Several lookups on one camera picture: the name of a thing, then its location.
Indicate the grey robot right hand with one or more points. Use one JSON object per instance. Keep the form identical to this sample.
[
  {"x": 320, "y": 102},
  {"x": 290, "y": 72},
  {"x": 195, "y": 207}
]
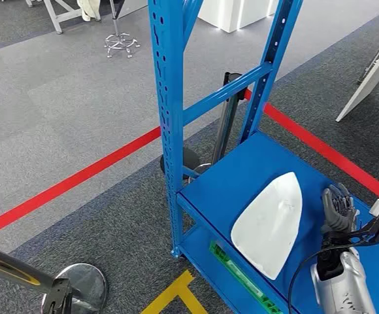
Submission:
[{"x": 338, "y": 214}]

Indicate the white plastic body panel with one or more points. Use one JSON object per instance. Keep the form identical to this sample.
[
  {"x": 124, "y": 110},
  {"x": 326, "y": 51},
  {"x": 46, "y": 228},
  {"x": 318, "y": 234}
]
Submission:
[{"x": 268, "y": 225}]

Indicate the green plastic strip part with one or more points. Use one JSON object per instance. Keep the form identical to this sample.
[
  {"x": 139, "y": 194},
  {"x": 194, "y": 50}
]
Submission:
[{"x": 241, "y": 277}]

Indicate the blue metal shelf rack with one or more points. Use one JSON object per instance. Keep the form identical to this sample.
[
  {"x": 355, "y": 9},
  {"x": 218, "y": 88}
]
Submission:
[{"x": 173, "y": 86}]

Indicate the red barrier belt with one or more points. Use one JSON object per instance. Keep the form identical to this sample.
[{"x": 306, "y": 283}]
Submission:
[
  {"x": 323, "y": 149},
  {"x": 78, "y": 177}
]

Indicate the white angled table leg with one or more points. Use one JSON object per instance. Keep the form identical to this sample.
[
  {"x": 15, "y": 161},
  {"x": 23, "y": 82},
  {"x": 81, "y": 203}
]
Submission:
[{"x": 369, "y": 82}]

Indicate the chrome round stanchion base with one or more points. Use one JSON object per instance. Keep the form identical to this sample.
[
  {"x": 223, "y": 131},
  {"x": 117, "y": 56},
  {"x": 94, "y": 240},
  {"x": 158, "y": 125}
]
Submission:
[
  {"x": 200, "y": 166},
  {"x": 88, "y": 286}
]

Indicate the black round stanchion base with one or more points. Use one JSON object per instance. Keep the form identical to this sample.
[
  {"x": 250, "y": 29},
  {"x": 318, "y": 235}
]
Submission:
[{"x": 189, "y": 158}]

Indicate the chrome stool base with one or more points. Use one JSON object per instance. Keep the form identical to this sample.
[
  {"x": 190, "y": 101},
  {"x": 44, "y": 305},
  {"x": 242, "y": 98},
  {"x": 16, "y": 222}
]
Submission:
[{"x": 115, "y": 24}]

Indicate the white cloth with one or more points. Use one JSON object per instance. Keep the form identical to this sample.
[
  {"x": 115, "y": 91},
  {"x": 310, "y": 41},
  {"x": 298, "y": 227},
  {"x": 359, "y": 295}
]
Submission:
[{"x": 90, "y": 8}]

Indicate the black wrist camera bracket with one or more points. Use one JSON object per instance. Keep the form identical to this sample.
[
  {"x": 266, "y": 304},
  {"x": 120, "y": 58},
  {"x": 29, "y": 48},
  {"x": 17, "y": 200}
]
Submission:
[{"x": 373, "y": 229}]

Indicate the white table frame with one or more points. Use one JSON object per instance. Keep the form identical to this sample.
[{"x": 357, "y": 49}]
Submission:
[{"x": 54, "y": 17}]

